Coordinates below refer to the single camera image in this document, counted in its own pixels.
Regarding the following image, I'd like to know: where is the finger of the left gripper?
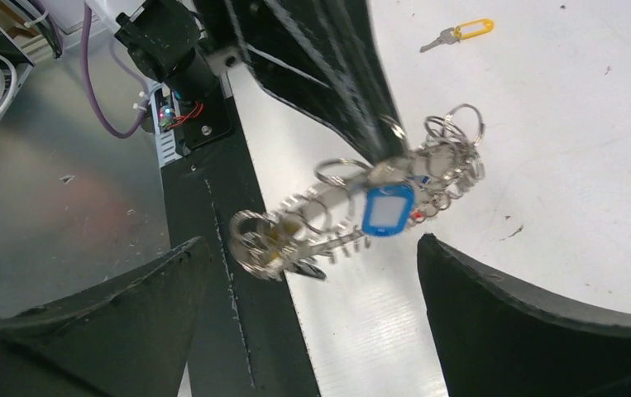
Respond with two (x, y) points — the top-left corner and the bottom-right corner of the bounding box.
(194, 1), (358, 153)
(267, 1), (408, 162)

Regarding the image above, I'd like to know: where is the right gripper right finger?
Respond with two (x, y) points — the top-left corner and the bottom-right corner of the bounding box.
(417, 234), (631, 396)

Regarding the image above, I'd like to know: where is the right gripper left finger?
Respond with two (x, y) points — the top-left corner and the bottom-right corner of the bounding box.
(0, 237), (211, 396)

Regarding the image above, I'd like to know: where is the yellow tag key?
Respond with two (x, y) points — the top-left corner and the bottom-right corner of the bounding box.
(419, 18), (495, 53)

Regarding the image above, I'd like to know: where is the red capped key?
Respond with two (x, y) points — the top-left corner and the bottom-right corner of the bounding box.
(409, 209), (427, 224)

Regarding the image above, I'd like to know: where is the metal disc with keyrings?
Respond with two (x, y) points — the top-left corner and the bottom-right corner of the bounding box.
(228, 103), (486, 280)

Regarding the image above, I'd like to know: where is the blue key tag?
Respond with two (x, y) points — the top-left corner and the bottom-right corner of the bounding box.
(361, 184), (415, 237)

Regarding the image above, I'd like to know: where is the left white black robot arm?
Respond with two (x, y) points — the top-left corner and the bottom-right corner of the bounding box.
(113, 1), (408, 163)

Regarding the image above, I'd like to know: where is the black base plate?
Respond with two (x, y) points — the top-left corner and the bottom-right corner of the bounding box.
(161, 98), (320, 396)

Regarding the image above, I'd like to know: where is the left white cable duct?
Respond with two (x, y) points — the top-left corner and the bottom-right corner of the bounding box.
(151, 84), (183, 168)

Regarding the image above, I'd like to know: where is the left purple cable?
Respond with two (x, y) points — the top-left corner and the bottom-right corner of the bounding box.
(80, 2), (155, 141)

